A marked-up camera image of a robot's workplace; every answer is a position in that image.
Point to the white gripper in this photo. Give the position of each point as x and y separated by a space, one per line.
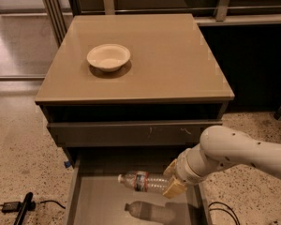
183 169

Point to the clear plastic water bottle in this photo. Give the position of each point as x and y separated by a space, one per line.
140 181

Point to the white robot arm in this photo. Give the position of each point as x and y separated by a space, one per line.
219 149

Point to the grey top drawer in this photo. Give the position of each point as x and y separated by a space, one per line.
129 133

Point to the grey open middle drawer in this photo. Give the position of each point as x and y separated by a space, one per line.
97 198

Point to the grey drawer cabinet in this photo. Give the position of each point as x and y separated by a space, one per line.
171 75

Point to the blue tape piece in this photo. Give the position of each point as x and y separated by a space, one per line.
67 164

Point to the white paper bowl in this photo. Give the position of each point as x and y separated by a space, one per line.
108 57

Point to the black bar device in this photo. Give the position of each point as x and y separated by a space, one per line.
27 205

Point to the black power adapter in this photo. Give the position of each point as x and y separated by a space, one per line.
9 207

